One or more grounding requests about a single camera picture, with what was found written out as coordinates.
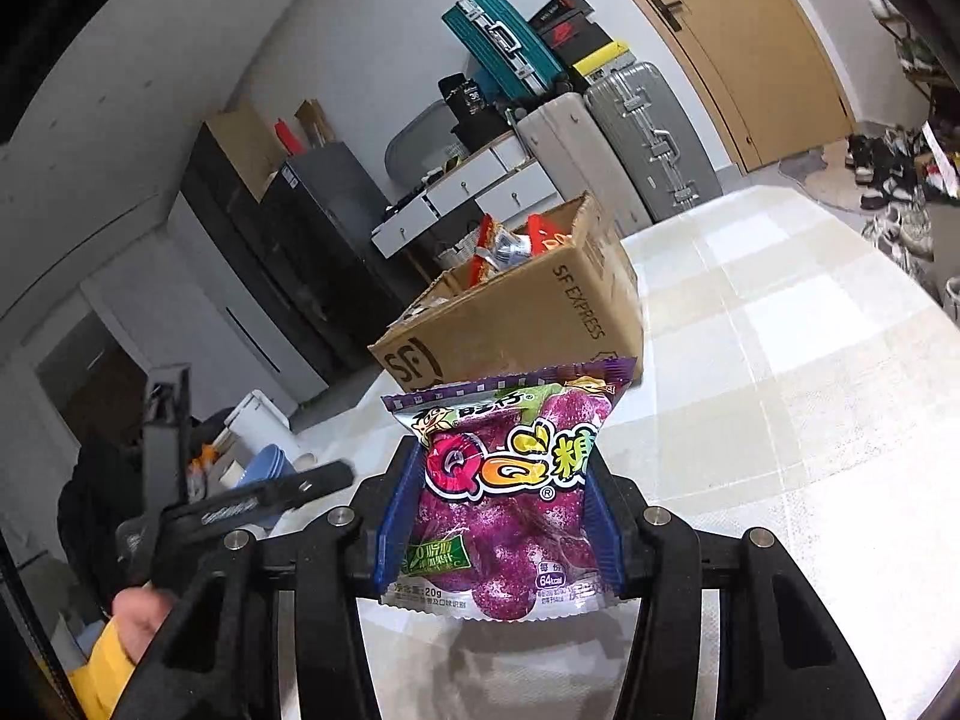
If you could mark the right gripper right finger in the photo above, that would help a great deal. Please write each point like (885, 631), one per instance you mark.
(645, 553)

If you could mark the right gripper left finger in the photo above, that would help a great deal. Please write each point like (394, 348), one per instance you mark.
(352, 553)

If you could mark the purple QQ candy bag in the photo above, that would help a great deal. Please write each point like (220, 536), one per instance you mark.
(505, 523)

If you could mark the yellow left sleeve forearm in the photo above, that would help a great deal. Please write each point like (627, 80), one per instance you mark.
(99, 683)

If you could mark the left hand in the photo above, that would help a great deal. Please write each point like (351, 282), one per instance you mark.
(139, 613)

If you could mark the blue stacked bowls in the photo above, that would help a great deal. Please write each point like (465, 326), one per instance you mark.
(269, 464)

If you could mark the white appliance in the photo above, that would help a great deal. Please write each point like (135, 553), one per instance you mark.
(257, 422)

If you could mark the brown cardboard SF box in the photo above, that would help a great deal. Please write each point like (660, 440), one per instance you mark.
(577, 303)

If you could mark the dark grey refrigerator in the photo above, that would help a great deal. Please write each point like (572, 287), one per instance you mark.
(322, 208)

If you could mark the black tall cabinet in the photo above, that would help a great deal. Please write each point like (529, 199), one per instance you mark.
(234, 159)

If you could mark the red snack packet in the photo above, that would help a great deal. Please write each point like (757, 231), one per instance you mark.
(544, 236)

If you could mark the white peanut snack bag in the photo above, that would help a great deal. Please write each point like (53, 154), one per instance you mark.
(497, 250)

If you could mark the silver hard suitcase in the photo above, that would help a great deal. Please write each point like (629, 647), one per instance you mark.
(657, 145)

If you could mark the white drawer desk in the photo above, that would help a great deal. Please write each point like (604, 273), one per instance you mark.
(502, 180)

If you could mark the oval grey mirror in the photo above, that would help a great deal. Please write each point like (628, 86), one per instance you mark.
(423, 145)

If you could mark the beige hard suitcase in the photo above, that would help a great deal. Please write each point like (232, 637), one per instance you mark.
(577, 157)

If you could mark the teal hard suitcase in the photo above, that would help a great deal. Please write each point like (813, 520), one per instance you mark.
(507, 48)

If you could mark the stacked shoe boxes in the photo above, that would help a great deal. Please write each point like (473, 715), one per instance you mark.
(586, 51)

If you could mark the wooden door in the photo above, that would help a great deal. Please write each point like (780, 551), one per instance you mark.
(761, 72)

